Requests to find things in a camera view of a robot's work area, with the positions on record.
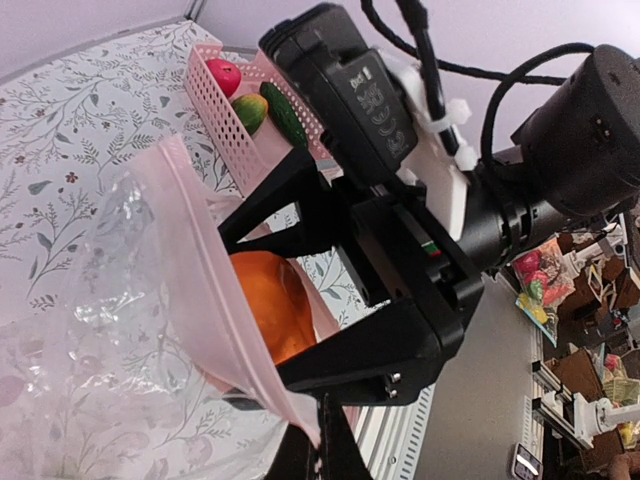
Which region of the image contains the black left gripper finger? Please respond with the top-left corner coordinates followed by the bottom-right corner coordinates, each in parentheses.
top-left (267, 394), bottom-right (373, 480)

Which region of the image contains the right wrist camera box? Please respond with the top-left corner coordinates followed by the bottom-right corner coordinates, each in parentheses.
top-left (258, 3), bottom-right (418, 187)

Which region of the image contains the green yellow toy mango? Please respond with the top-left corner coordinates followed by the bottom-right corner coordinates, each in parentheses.
top-left (231, 93), bottom-right (269, 135)

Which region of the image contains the red toy apple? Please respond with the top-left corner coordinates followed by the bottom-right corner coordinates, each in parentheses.
top-left (205, 58), bottom-right (242, 98)

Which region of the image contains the floral patterned table mat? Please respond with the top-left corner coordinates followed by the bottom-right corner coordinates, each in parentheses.
top-left (0, 19), bottom-right (391, 451)

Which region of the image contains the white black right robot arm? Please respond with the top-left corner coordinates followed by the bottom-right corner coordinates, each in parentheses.
top-left (220, 1), bottom-right (639, 406)

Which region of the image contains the bag of toy food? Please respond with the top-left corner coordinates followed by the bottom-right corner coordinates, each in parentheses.
top-left (511, 238), bottom-right (575, 347)

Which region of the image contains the clear zip top bag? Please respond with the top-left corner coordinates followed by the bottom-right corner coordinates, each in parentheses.
top-left (1, 136), bottom-right (321, 479)

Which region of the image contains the pink perforated plastic basket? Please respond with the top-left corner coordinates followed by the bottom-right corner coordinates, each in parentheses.
top-left (184, 43), bottom-right (342, 196)

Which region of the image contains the aluminium front frame rail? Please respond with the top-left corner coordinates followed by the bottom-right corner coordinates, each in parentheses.
top-left (354, 385), bottom-right (435, 480)

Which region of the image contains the dark green toy cucumber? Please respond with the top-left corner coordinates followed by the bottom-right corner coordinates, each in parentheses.
top-left (259, 82), bottom-right (309, 148)

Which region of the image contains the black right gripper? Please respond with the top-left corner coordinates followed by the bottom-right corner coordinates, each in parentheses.
top-left (217, 147), bottom-right (485, 406)

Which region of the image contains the orange toy fruit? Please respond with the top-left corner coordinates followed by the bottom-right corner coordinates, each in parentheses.
top-left (230, 251), bottom-right (316, 365)

